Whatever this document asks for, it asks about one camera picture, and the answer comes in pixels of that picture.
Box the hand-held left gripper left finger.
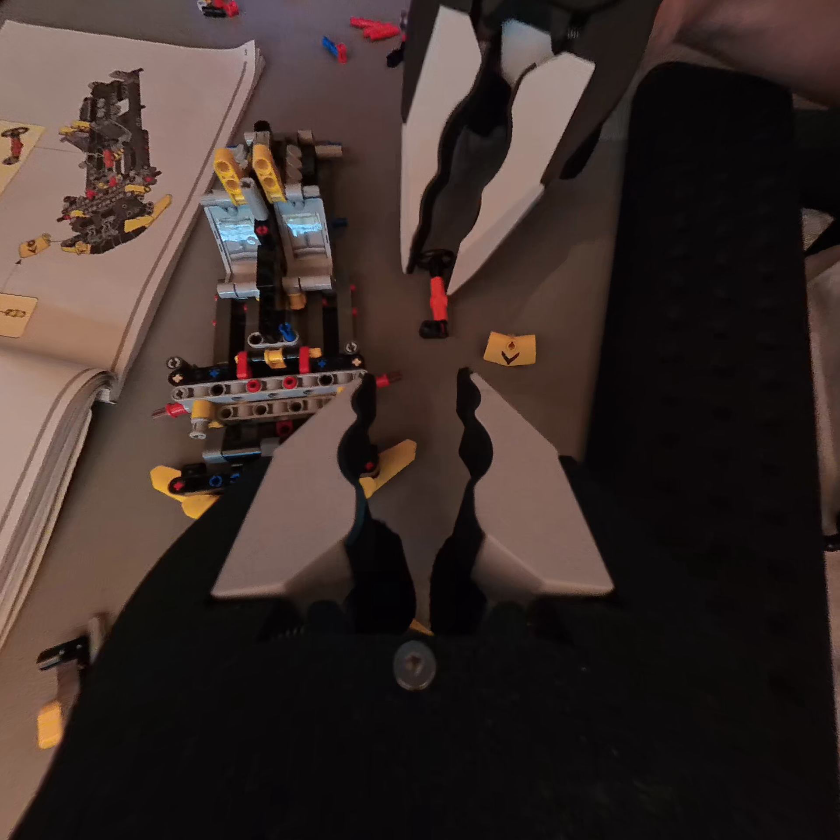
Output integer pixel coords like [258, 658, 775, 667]
[211, 375, 379, 599]

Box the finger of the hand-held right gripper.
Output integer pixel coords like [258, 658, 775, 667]
[446, 52, 596, 298]
[399, 3, 490, 277]

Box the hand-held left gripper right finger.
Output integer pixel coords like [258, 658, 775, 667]
[456, 367, 616, 598]

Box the yellow black lego subassembly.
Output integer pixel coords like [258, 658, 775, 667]
[150, 461, 245, 521]
[357, 438, 419, 500]

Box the black steering wheel lego piece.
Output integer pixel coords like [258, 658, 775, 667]
[419, 248, 455, 340]

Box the person's right forearm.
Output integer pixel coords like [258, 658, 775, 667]
[646, 0, 840, 110]

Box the pile of red blue lego pins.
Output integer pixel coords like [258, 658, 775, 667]
[197, 0, 409, 68]

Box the yellow emblem lego tile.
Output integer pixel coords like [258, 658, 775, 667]
[483, 331, 538, 368]

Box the lego car chassis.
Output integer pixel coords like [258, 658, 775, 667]
[152, 121, 403, 462]

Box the lego instruction booklet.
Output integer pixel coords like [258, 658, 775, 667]
[0, 20, 266, 648]

